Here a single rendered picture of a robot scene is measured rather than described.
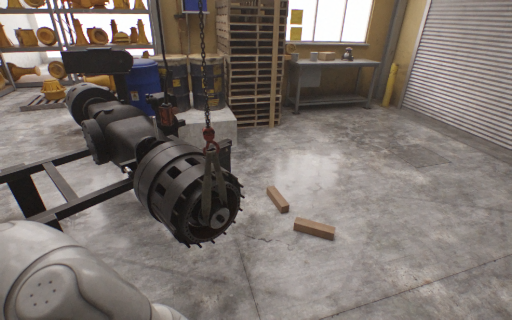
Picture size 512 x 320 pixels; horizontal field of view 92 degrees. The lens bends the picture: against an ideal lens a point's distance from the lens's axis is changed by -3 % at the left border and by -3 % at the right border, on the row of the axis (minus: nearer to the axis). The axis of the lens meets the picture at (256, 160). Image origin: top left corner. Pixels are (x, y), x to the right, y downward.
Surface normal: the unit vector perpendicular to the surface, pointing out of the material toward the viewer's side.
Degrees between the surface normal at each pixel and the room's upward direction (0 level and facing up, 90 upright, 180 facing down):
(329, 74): 90
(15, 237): 6
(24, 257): 13
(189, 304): 0
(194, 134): 90
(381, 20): 90
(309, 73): 90
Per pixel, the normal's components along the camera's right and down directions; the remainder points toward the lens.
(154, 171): -0.47, -0.44
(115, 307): 0.96, -0.11
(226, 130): 0.29, 0.47
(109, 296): 0.93, -0.32
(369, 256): 0.03, -0.87
